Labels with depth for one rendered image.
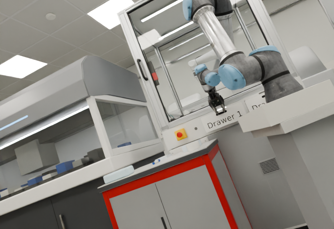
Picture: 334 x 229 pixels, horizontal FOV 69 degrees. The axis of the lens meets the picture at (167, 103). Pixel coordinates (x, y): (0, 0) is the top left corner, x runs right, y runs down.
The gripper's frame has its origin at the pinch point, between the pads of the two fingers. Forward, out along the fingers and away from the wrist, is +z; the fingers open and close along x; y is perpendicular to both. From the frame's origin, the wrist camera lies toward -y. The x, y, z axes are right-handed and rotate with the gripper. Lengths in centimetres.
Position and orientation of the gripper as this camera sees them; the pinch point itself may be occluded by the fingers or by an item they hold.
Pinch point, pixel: (220, 111)
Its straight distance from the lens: 163.4
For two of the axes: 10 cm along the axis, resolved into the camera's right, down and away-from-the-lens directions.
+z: 4.5, 7.9, 4.1
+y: -0.2, 4.7, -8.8
